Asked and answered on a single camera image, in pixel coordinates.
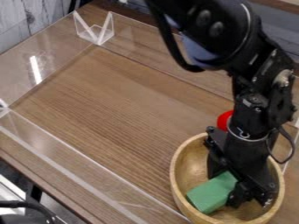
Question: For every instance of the clear acrylic enclosure wall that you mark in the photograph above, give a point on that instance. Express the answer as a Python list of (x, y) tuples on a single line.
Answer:
[(98, 114)]

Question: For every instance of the green rectangular block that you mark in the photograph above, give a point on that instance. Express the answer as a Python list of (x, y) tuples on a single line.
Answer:
[(210, 195)]

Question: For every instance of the brown wooden bowl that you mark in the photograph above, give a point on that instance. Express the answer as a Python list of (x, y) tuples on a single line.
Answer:
[(189, 173)]

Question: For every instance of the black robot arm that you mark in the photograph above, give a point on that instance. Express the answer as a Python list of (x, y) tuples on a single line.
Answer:
[(217, 35)]

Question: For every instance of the black table leg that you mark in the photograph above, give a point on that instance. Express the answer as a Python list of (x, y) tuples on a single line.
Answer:
[(37, 193)]

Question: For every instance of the red plush strawberry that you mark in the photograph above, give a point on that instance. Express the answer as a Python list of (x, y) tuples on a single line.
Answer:
[(224, 120)]

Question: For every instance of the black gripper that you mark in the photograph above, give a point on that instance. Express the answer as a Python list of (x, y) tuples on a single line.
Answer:
[(244, 158)]

